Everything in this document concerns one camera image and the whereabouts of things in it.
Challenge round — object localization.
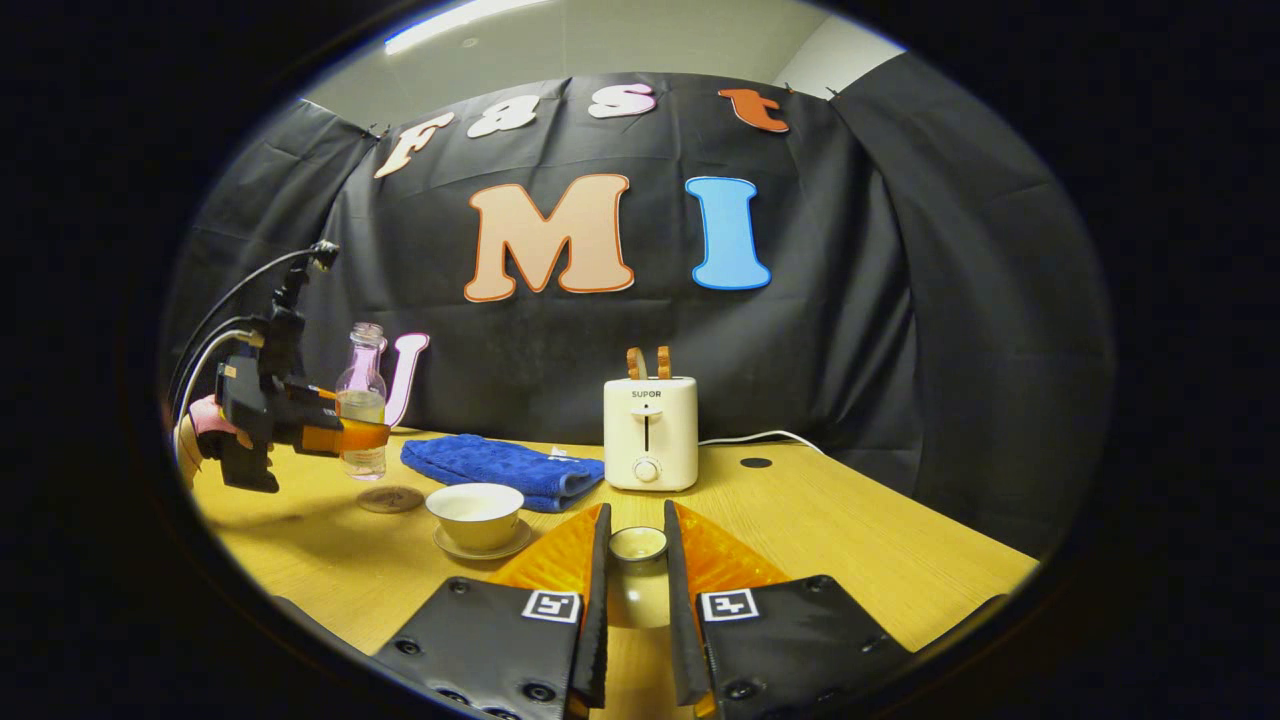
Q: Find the blue towel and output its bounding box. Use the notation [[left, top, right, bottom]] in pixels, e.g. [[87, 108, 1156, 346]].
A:
[[400, 433, 607, 514]]

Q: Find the white power cable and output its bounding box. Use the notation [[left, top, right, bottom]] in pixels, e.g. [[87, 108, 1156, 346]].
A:
[[697, 430, 826, 456]]

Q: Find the black backdrop cloth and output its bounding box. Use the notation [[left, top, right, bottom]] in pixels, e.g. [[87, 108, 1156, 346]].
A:
[[165, 50, 1116, 561]]

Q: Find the cream toaster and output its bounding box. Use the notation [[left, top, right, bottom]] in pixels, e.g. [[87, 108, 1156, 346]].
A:
[[603, 376, 700, 493]]

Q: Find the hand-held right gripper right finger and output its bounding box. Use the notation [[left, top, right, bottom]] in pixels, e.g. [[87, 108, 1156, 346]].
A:
[[662, 500, 913, 720]]

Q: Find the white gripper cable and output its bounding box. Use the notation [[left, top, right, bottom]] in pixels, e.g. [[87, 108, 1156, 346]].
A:
[[175, 316, 263, 423]]

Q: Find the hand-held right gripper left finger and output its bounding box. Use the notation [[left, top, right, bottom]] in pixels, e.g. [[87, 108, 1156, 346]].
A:
[[372, 502, 611, 720]]

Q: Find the cream teacup lid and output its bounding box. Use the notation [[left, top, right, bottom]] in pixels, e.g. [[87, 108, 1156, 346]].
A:
[[606, 525, 671, 631]]

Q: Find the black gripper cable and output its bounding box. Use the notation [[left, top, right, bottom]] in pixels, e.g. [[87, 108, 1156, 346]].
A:
[[165, 248, 321, 401]]

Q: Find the round cork coaster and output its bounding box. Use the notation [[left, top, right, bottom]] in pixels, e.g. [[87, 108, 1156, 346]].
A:
[[357, 486, 426, 515]]

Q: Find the cream ceramic teacup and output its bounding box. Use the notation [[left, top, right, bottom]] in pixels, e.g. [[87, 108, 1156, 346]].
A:
[[425, 483, 525, 552]]

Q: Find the clear plastic water bottle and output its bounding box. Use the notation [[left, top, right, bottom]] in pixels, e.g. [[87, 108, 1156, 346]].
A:
[[335, 322, 389, 482]]

